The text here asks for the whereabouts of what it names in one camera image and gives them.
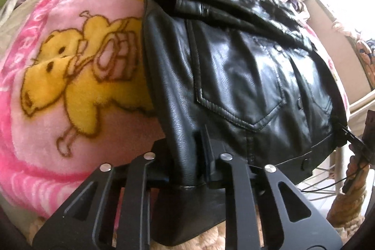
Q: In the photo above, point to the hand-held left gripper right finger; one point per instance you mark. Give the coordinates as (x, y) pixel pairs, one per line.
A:
(209, 162)

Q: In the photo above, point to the black leather jacket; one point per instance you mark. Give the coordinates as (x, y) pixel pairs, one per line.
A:
(234, 77)

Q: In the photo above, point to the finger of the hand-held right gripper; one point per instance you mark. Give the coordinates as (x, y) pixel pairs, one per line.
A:
(353, 138)

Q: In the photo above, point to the white chair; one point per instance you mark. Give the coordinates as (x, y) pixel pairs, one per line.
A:
(363, 109)

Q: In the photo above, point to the pink printed blanket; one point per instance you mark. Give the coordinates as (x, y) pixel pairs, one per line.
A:
(29, 135)

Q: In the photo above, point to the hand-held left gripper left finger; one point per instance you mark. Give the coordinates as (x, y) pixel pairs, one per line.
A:
(140, 179)

